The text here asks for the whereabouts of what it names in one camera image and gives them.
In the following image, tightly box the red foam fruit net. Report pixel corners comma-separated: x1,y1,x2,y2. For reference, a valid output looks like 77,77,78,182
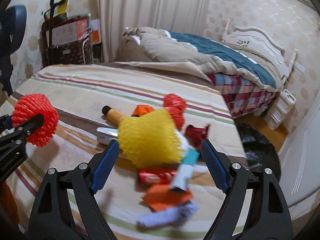
11,94,59,147

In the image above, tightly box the silver white tube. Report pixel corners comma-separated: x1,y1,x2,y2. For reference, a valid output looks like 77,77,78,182
96,127,118,145

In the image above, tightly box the yellow bottle black cap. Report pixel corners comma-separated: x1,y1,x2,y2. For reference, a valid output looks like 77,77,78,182
102,106,127,127

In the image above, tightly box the lavender paper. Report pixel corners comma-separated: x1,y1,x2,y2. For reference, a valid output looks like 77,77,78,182
137,200,199,228

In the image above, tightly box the white teal tube box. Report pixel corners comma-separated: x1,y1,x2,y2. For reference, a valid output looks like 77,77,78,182
169,149,200,192

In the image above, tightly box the orange paper piece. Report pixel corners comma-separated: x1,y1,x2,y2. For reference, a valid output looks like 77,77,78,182
142,185,193,212

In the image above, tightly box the dark red wrapper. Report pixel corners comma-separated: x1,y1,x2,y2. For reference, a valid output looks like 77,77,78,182
184,125,210,153

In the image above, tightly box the red snack wrapper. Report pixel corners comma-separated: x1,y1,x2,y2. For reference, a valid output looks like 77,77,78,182
138,168,177,186

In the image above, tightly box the yellow foam fruit net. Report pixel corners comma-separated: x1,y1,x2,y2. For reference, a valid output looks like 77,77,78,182
118,109,183,168

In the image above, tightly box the black trash bag bin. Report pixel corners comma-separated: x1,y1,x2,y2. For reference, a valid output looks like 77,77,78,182
236,122,281,181

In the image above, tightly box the striped bed sheet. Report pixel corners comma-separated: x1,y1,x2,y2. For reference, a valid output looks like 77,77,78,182
1,65,247,239

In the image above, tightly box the white door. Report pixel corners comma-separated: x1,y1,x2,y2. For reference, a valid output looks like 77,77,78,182
279,100,319,207

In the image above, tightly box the patterned brown storage box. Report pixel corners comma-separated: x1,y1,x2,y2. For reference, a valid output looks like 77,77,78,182
46,34,92,66

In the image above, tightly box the cardboard box with orange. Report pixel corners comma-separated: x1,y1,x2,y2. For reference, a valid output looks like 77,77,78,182
52,18,89,46

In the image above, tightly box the orange plastic bag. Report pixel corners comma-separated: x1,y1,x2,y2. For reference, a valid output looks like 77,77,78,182
131,105,155,117

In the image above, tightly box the white plastic drawer unit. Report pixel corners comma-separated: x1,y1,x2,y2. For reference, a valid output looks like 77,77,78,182
264,89,296,130

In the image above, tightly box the white orange small box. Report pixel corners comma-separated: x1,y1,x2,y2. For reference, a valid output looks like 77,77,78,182
89,19,101,43

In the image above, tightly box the plaid bed sheet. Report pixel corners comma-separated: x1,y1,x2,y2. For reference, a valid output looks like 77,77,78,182
207,73,278,119

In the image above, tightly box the red plastic bag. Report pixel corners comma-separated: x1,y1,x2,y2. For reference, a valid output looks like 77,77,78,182
163,93,186,130

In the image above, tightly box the beige and blue quilt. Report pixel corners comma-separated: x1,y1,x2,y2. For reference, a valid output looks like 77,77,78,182
123,27,284,93

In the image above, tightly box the white wooden headboard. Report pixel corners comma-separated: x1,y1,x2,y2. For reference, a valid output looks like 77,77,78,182
221,20,298,85

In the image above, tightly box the white curtain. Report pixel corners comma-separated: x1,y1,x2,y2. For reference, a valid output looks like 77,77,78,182
96,0,209,61

